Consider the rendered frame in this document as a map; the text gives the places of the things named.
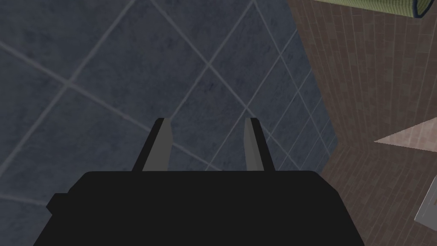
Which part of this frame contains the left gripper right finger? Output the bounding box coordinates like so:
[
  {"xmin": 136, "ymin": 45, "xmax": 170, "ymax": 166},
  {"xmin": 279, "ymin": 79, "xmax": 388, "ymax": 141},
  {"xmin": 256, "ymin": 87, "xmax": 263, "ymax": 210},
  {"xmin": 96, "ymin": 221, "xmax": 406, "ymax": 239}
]
[{"xmin": 244, "ymin": 117, "xmax": 277, "ymax": 172}]

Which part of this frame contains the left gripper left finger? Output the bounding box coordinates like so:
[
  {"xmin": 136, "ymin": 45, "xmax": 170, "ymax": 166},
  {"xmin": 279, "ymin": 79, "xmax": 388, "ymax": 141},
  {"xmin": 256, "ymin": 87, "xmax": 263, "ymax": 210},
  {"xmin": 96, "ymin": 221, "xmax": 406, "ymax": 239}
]
[{"xmin": 131, "ymin": 117, "xmax": 173, "ymax": 172}]

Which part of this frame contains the grey flat panel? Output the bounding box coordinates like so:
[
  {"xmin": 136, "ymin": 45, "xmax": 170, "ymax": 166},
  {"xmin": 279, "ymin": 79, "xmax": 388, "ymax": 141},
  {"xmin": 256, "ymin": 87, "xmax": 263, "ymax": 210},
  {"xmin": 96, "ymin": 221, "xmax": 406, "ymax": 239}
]
[{"xmin": 413, "ymin": 177, "xmax": 437, "ymax": 228}]

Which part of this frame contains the green rug with dark edge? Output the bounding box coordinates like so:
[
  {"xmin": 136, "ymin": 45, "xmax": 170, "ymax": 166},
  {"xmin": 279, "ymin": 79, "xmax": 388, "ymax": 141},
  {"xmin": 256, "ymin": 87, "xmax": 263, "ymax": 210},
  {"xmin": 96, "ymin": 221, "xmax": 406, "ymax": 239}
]
[{"xmin": 312, "ymin": 0, "xmax": 431, "ymax": 19}]

